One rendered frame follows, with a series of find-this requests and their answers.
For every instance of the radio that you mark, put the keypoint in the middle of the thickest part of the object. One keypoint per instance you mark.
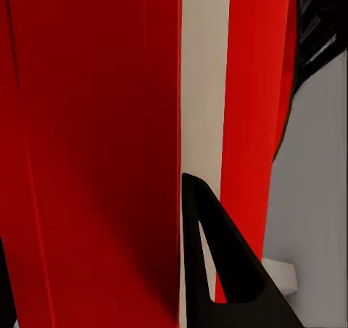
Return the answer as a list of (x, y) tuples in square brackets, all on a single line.
[(104, 105)]

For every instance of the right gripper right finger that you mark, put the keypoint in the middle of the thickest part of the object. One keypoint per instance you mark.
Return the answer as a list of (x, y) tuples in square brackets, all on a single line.
[(253, 299)]

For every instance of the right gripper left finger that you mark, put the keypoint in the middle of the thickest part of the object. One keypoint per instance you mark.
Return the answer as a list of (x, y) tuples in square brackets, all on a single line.
[(8, 316)]

